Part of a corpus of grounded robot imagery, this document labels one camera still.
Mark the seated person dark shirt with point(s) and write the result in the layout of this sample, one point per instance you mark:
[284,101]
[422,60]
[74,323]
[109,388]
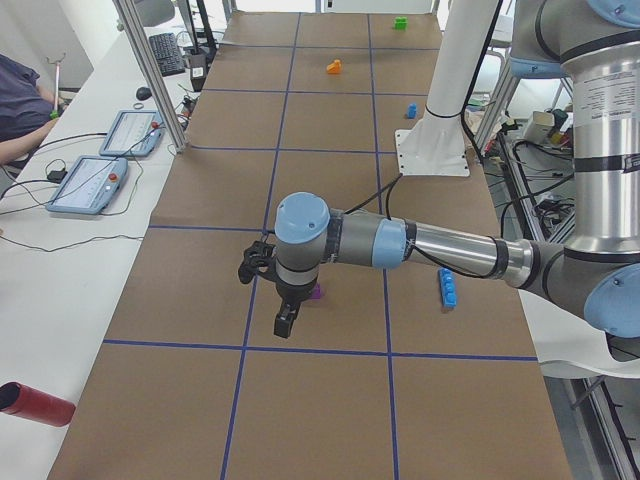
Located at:
[26,108]

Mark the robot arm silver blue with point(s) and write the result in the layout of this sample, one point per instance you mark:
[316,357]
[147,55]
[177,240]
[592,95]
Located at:
[593,275]

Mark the aluminium frame post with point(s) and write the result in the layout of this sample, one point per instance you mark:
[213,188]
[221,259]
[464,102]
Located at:
[138,40]

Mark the black computer mouse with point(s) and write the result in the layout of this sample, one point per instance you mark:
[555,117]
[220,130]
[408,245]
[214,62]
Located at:
[143,93]

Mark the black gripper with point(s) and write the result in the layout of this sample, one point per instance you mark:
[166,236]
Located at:
[292,294]

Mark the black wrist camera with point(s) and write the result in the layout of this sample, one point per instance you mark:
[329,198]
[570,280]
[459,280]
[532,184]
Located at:
[258,260]

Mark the orange trapezoid block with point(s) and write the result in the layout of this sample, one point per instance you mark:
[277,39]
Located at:
[334,68]

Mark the far blue teach pendant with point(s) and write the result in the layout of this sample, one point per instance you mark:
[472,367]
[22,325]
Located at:
[134,133]

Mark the white chair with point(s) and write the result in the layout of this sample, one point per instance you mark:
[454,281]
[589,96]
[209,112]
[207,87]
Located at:
[569,348]

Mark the near blue teach pendant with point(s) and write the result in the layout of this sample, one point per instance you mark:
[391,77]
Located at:
[89,186]

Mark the blue teach pendant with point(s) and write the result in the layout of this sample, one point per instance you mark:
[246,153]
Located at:
[134,133]
[89,186]

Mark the red cylinder tube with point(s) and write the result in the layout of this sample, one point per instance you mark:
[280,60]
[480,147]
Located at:
[28,403]

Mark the long blue four-stud block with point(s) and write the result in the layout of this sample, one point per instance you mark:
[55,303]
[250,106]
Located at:
[448,289]

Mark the purple trapezoid block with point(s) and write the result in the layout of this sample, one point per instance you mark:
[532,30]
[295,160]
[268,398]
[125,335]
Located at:
[317,292]

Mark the green double block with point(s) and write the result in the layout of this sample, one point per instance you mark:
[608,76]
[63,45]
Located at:
[400,23]

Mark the white camera pedestal column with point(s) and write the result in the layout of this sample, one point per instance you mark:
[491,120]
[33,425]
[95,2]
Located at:
[435,145]

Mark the black keyboard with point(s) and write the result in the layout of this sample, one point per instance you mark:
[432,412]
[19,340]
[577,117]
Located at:
[167,53]

